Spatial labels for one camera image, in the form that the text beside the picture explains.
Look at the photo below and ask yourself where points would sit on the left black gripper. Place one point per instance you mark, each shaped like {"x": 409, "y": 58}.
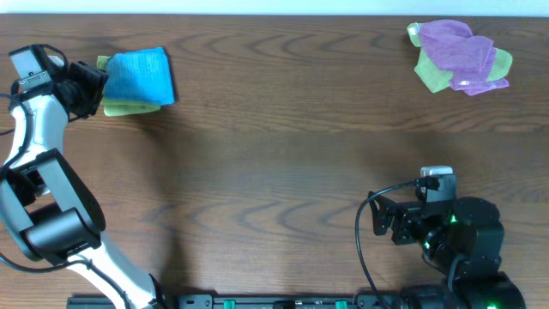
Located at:
{"x": 90, "y": 86}

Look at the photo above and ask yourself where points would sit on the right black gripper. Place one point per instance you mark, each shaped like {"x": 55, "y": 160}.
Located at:
{"x": 406, "y": 214}

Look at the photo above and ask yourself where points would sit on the blue microfiber cloth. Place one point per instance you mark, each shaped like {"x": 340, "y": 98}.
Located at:
{"x": 141, "y": 76}

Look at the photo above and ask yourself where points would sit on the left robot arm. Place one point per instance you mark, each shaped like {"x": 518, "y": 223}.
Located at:
{"x": 47, "y": 209}

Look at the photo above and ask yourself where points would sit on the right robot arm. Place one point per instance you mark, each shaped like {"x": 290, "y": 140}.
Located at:
{"x": 461, "y": 238}

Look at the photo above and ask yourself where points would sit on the folded green cloth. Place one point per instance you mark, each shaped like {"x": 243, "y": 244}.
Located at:
{"x": 114, "y": 108}

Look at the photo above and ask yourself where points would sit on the green crumpled cloth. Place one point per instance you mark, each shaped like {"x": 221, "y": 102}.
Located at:
{"x": 433, "y": 75}

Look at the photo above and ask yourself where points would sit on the purple crumpled cloth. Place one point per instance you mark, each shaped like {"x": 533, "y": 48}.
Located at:
{"x": 459, "y": 51}

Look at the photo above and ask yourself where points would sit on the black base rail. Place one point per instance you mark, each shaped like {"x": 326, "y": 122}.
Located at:
{"x": 208, "y": 301}

